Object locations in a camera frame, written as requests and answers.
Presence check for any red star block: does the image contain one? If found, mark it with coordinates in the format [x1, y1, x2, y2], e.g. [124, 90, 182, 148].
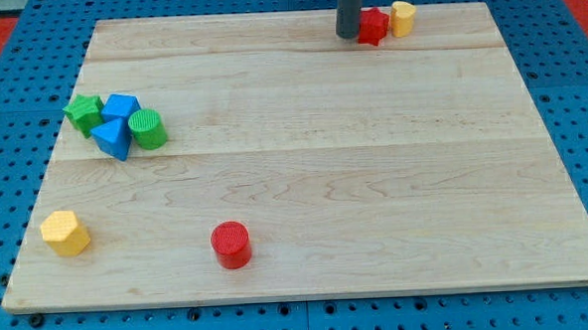
[358, 7, 389, 46]

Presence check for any green star block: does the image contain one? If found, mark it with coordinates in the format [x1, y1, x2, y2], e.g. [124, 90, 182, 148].
[63, 94, 104, 138]

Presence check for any red cylinder block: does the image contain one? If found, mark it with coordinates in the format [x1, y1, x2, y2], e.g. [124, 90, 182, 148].
[211, 221, 252, 269]

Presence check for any green cylinder block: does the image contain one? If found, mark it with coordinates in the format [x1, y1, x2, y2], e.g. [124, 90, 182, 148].
[128, 108, 169, 150]

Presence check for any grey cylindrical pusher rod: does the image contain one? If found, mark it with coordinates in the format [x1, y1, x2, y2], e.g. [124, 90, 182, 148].
[336, 0, 363, 40]

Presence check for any blue triangle block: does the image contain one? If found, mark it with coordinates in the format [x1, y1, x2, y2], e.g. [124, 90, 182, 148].
[89, 118, 132, 162]

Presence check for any yellow heart block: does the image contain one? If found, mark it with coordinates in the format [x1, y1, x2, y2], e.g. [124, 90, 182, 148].
[390, 1, 416, 38]

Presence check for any blue cube block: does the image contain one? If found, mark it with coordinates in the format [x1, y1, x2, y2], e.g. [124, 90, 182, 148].
[101, 94, 140, 122]

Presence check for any yellow hexagon block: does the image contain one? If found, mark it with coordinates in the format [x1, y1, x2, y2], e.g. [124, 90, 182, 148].
[40, 211, 91, 257]

